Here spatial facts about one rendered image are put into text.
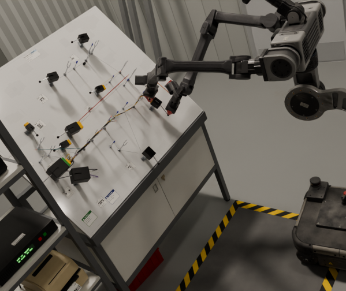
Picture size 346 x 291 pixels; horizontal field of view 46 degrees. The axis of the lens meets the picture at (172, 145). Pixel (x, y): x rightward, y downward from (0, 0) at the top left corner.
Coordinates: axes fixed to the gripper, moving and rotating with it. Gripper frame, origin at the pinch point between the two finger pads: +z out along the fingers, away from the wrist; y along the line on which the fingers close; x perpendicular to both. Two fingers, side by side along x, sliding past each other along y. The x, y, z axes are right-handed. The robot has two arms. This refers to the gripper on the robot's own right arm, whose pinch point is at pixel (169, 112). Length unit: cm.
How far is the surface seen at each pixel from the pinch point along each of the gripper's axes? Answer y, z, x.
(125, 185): 56, 7, -3
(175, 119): -2.8, 6.6, 5.6
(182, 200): 29, 42, 35
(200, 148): -6.8, 28.6, 30.0
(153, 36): -177, 114, -61
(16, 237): 112, -4, -35
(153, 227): 58, 37, 25
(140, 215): 61, 25, 13
